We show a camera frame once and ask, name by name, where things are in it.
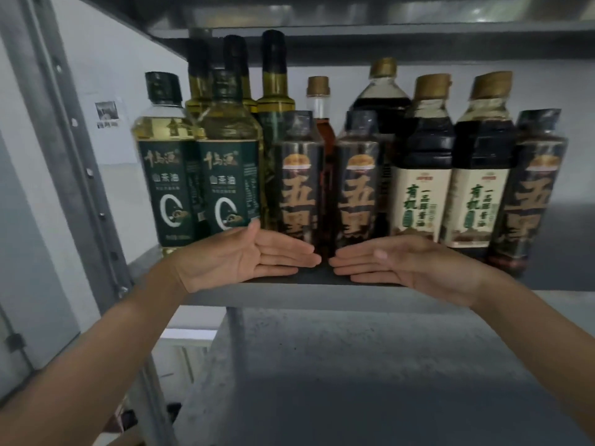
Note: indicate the person's right hand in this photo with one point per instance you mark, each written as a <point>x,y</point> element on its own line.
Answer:
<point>427,269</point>

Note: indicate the person's left hand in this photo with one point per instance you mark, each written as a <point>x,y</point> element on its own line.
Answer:
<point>227,260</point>

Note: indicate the person's right thumb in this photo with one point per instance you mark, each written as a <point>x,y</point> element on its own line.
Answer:
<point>395,249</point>

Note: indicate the person's right middle finger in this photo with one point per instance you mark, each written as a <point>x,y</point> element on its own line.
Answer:
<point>358,268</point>

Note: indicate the person's left thumb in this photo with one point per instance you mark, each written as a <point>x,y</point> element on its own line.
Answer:
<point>248,229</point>

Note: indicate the person's left middle finger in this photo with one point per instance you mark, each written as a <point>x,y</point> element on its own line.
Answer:
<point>293,261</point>

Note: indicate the person's right forearm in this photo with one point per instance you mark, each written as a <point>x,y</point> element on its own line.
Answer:
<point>544,343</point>

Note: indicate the person's left forearm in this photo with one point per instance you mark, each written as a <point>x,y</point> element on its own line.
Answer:
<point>88,357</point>

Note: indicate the grey metal shelf rack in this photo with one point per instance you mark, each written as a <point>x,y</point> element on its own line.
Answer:
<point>325,299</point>

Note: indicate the green label oil bottle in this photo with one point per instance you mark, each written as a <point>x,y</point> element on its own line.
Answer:
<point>230,181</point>
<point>169,181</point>

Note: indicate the black label dark sauce bottle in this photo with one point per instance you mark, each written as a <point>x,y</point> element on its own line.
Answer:
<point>527,199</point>
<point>360,190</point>
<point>300,190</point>

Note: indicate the cream label soy sauce bottle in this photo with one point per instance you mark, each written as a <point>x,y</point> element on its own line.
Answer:
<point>474,190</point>
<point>383,95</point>
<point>423,181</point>

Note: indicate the tall dark olive oil bottle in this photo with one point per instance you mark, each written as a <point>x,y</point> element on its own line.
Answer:
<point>274,88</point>
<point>239,55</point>
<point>199,78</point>

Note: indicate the slim reddish gold-capped bottle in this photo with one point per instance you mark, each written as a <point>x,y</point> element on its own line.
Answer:
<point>319,102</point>

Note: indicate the small paper notice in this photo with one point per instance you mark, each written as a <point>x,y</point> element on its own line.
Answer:
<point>107,114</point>

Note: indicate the grey door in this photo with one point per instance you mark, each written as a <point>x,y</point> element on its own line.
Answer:
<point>32,274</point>

